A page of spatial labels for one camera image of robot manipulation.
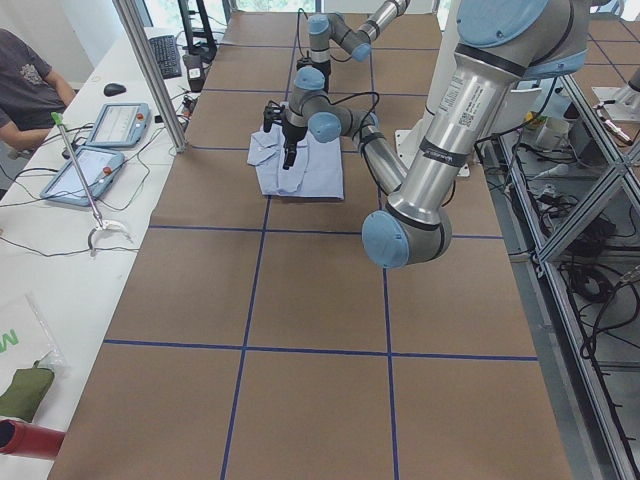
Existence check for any seated person in grey shirt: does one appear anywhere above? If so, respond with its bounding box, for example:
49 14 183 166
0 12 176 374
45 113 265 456
1 29 76 151

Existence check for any black computer mouse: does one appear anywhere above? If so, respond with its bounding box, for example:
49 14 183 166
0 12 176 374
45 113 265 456
103 83 127 97

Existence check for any reacher grabber tool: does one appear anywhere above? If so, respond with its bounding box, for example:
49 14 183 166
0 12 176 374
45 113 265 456
51 112 132 257

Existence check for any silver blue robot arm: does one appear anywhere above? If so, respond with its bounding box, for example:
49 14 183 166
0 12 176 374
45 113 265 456
263 1 591 268
296 0 410 92

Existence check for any aluminium frame post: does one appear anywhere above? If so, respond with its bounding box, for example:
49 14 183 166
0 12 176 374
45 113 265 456
112 0 187 153

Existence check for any blue striped button shirt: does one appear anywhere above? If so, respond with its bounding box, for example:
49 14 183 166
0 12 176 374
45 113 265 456
247 126 344 200

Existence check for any far blue teach pendant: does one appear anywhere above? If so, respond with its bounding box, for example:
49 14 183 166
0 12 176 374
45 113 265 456
85 103 150 149

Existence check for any black keyboard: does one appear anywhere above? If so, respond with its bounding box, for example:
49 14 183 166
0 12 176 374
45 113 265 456
148 35 182 79

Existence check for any blue teach pendant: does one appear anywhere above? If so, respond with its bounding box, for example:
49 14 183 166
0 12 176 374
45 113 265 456
39 145 126 210
85 103 150 149

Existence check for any near blue teach pendant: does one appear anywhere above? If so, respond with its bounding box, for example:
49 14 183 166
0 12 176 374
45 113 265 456
39 145 126 210

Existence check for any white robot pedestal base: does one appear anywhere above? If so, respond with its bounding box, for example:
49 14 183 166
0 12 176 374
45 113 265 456
395 0 461 168

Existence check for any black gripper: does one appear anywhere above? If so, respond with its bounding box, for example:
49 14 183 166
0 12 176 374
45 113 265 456
262 100 308 170
295 57 331 93

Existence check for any green fabric pouch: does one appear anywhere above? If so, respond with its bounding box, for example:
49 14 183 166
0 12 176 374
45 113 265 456
1 361 55 422

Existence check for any red cylinder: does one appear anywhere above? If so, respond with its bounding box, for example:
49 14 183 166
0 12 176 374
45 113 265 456
1 419 65 460

